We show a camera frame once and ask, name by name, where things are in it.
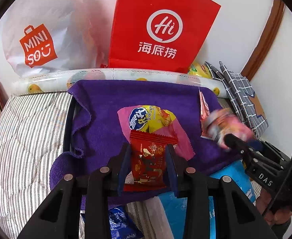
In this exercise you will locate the large pink snack packet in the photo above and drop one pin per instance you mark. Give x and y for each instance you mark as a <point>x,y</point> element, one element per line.
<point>183,139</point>

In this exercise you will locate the brown wooden door frame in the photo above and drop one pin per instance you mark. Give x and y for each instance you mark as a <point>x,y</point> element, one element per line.
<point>267,42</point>

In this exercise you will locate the yellow snack packet blue logo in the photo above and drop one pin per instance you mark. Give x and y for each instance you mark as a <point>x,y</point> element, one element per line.
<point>156,119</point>

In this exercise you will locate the lemon printed paper roll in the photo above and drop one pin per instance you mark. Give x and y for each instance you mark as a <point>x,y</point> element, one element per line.
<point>126,74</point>

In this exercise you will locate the white plastic shopping bag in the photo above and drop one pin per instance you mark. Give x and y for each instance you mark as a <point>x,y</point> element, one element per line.
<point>61,29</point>

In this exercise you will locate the dark blue snack packet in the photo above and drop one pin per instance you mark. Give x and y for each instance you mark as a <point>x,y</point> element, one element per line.
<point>121,224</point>

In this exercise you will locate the blue tissue box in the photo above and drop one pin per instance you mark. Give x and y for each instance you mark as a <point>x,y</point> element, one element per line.
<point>173,216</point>

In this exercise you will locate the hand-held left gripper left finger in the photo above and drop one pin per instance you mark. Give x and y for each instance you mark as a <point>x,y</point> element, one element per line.
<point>124,164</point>

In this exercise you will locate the yellow chip bag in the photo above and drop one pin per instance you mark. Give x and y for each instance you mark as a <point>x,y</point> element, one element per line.
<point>200,71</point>

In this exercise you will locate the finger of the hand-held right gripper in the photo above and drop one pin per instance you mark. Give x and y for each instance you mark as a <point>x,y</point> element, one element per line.
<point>235,143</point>
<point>272,150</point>

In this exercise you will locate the red paper bag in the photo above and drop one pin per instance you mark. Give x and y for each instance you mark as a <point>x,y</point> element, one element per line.
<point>136,29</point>

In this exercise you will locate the person's right hand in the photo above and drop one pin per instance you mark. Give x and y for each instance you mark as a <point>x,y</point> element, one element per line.
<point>282,216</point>

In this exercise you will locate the folded plaid cloth with star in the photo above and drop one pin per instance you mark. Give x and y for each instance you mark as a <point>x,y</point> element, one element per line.
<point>240,92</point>

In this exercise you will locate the purple towel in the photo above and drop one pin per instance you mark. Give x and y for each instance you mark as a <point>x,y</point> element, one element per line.
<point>106,119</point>

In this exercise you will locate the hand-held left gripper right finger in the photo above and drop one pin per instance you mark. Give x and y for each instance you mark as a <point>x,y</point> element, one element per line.
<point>172,169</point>

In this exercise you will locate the red snack packet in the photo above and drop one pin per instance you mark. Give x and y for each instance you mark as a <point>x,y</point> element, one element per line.
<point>146,159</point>

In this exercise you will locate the red white candy packet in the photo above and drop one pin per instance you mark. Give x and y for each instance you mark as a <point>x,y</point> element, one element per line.
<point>235,127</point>
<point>205,112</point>

